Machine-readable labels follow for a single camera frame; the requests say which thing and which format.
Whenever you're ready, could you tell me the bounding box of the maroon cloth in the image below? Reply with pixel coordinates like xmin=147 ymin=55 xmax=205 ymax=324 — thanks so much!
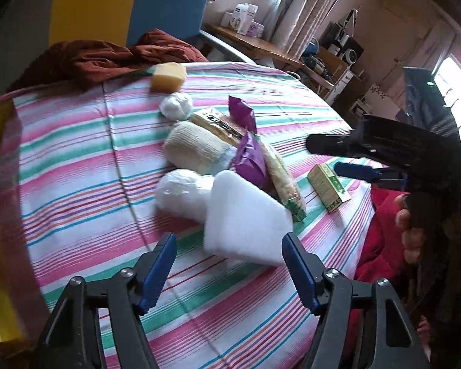
xmin=7 ymin=28 xmax=209 ymax=93

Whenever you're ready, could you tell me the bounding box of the small white plastic bag ball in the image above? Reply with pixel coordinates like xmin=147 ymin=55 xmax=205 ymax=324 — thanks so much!
xmin=159 ymin=92 xmax=193 ymax=122

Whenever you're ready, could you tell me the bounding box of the person's right hand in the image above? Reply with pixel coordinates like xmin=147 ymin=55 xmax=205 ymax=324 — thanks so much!
xmin=394 ymin=194 xmax=426 ymax=265

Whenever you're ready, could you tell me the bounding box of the tall white carton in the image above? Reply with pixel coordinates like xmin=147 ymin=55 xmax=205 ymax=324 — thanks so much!
xmin=236 ymin=3 xmax=259 ymax=34

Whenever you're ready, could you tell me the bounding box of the large white plastic bag bundle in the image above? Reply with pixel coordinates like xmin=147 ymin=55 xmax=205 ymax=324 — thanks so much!
xmin=155 ymin=168 xmax=215 ymax=223

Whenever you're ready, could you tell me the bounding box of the large purple snack packet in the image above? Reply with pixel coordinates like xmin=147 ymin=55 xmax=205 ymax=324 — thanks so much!
xmin=230 ymin=132 xmax=270 ymax=192

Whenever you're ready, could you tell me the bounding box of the red garment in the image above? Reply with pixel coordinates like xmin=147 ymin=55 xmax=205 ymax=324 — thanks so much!
xmin=351 ymin=184 xmax=421 ymax=369

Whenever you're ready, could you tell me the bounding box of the white foam block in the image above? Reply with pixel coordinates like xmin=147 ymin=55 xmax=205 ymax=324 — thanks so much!
xmin=203 ymin=170 xmax=293 ymax=267

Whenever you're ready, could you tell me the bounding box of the long cracker packet green end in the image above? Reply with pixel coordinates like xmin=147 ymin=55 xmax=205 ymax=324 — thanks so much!
xmin=262 ymin=143 xmax=307 ymax=222

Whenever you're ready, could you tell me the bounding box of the black speaker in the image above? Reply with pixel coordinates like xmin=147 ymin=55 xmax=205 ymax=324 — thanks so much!
xmin=339 ymin=38 xmax=365 ymax=65

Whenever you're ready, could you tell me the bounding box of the yellow sponge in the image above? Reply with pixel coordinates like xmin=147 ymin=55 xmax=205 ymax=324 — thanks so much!
xmin=151 ymin=62 xmax=187 ymax=92

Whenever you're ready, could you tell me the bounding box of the cracker packet with shiny end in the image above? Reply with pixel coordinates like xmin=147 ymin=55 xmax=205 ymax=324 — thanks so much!
xmin=191 ymin=108 xmax=247 ymax=147

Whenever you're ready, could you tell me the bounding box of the blue yellow grey chair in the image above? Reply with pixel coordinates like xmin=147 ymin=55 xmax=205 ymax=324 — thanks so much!
xmin=0 ymin=0 xmax=213 ymax=101

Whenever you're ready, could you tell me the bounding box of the beige knitted roll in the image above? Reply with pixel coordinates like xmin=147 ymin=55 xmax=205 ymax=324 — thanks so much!
xmin=162 ymin=121 xmax=237 ymax=176

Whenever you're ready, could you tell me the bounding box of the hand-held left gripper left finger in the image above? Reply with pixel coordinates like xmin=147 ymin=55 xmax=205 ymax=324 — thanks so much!
xmin=33 ymin=232 xmax=177 ymax=369

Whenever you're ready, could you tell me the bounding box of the small green carton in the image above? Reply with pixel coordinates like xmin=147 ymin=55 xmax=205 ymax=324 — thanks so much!
xmin=306 ymin=163 xmax=351 ymax=213

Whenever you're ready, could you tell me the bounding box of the wooden desk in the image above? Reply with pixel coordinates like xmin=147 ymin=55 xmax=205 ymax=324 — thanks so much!
xmin=204 ymin=22 xmax=305 ymax=73

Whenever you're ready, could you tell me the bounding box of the low white carton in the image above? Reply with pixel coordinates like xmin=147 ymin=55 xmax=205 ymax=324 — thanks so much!
xmin=220 ymin=11 xmax=243 ymax=31

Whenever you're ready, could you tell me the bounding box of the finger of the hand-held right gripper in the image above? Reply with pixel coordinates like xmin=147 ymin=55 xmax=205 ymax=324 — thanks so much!
xmin=306 ymin=133 xmax=364 ymax=159
xmin=333 ymin=161 xmax=408 ymax=192

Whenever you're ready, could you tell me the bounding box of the pink striped curtain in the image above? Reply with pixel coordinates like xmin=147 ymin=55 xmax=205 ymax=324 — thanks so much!
xmin=261 ymin=0 xmax=352 ymax=59

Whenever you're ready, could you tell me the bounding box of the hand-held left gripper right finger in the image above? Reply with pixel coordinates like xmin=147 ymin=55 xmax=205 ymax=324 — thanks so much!
xmin=281 ymin=232 xmax=433 ymax=369

